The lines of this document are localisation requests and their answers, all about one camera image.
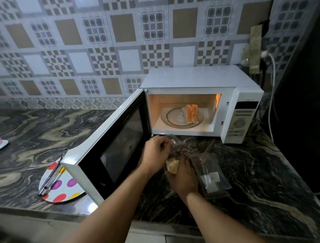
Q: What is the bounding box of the person's right hand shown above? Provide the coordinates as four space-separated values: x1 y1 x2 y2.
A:
165 156 199 198

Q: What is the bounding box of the triangle sandwich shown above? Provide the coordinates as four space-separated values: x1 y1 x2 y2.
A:
166 158 180 175
182 104 199 125

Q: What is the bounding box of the silver refrigerator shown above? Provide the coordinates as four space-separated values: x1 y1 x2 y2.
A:
260 5 320 193

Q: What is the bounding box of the kitchen base cabinet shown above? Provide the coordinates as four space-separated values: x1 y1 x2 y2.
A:
0 215 265 243

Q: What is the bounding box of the person's left hand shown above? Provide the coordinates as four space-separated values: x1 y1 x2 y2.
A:
139 135 174 176

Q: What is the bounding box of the black wall cable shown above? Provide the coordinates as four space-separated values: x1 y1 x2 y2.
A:
261 0 274 38

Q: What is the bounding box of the glass turntable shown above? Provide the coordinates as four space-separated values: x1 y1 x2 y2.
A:
161 107 205 130

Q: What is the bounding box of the person's left forearm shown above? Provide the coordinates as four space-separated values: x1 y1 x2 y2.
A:
62 166 153 243

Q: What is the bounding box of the white microwave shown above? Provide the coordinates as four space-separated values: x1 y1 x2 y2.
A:
61 65 264 206

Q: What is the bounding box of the clear plastic sandwich package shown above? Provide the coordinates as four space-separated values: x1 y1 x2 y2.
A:
166 134 198 161
191 153 232 198

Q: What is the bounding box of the polka dot plate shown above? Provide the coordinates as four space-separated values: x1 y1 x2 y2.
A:
39 158 85 203

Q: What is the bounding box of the white plug cable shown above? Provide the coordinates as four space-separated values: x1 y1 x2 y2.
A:
260 50 277 141

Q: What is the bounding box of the person's right forearm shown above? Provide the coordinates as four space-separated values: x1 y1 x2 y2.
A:
181 191 265 243

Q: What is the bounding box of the beige wall power strip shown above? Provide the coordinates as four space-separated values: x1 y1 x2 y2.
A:
249 24 263 74

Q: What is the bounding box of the metal cutlery piece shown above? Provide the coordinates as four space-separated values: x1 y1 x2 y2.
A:
37 148 69 196

